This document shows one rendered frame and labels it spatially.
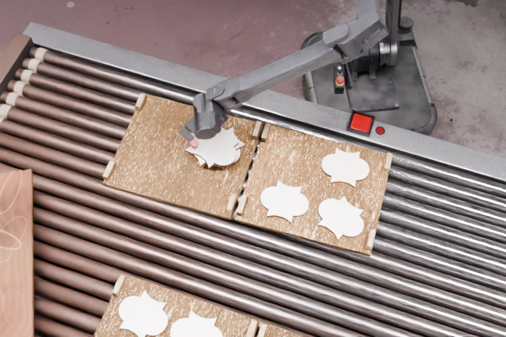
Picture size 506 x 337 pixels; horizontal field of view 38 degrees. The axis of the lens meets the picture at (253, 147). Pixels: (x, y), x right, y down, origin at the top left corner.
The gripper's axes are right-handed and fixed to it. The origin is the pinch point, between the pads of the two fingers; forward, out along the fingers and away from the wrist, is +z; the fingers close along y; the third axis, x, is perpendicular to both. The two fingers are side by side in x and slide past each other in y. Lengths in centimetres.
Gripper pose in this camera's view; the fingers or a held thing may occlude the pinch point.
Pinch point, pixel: (205, 137)
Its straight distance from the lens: 223.5
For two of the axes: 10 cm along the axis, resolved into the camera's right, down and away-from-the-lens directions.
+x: -7.0, -6.2, 3.5
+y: 7.1, -5.9, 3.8
